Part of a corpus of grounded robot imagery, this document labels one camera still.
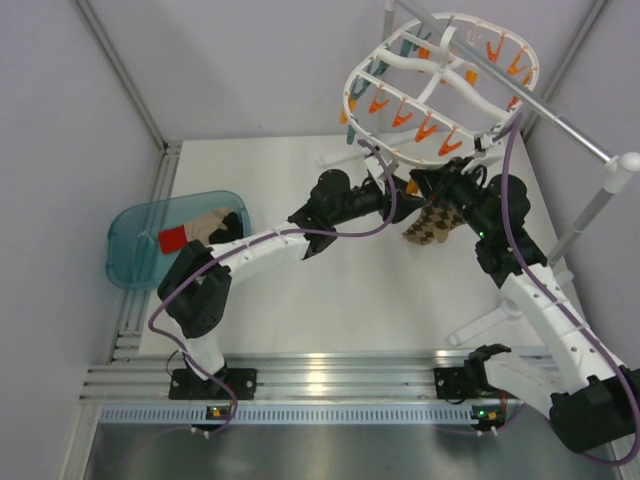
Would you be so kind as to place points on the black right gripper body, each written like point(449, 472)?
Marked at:
point(459, 187)

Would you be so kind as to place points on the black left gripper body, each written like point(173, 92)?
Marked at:
point(384, 205)

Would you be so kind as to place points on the orange clip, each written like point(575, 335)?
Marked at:
point(412, 186)

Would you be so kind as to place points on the brown argyle sock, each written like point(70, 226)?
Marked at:
point(434, 224)

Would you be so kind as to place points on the white round clip hanger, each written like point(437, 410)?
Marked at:
point(440, 116)

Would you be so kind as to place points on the beige sock with red cuff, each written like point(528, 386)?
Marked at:
point(199, 228)

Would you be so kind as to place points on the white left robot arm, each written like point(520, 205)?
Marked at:
point(195, 290)

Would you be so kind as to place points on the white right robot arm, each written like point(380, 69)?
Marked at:
point(594, 399)

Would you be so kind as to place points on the metal drying rack stand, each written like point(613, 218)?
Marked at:
point(621, 168)

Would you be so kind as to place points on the black sock in basket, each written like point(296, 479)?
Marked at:
point(230, 229)

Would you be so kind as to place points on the teal plastic basket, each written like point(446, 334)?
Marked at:
point(134, 259)

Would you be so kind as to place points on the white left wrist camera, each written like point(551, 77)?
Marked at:
point(377, 166)

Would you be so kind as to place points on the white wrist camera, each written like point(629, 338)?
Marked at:
point(485, 146)
point(377, 166)

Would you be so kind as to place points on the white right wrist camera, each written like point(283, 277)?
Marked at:
point(485, 146)

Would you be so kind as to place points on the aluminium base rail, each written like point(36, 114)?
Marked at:
point(425, 388)

